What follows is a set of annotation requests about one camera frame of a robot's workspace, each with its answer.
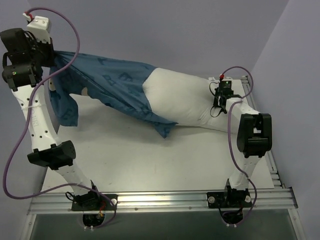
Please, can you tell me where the blue cartoon pillowcase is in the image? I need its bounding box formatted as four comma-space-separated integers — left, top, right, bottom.
49, 51, 176, 138

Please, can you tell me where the white pillow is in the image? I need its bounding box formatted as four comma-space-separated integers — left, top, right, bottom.
142, 67, 228, 132

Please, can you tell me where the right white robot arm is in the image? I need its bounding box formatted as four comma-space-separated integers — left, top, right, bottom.
213, 79, 272, 207

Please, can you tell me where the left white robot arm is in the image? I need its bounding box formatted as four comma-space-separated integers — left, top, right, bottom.
0, 28, 101, 210

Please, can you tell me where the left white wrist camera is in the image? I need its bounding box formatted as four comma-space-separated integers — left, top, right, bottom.
23, 13, 51, 44

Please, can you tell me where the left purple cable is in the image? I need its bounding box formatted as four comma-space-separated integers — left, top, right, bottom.
2, 7, 118, 229

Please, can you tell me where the purple cable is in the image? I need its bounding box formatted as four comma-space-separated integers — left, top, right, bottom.
2, 7, 118, 229
219, 66, 258, 225

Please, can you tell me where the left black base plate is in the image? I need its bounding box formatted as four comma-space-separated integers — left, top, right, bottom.
71, 191, 118, 212

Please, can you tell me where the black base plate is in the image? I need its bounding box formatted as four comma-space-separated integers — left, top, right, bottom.
206, 186, 252, 209
71, 191, 118, 212

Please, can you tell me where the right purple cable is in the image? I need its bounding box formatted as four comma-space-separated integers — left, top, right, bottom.
219, 66, 258, 225

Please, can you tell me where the aluminium right side rail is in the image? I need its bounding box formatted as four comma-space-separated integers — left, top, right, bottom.
236, 76, 282, 190

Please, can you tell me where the aluminium rail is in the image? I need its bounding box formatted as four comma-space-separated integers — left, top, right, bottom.
236, 76, 282, 190
28, 187, 298, 215

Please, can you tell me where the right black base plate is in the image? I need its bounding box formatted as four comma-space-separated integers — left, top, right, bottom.
206, 186, 252, 209

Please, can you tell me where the aluminium front rail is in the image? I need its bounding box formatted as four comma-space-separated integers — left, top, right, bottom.
28, 187, 298, 215

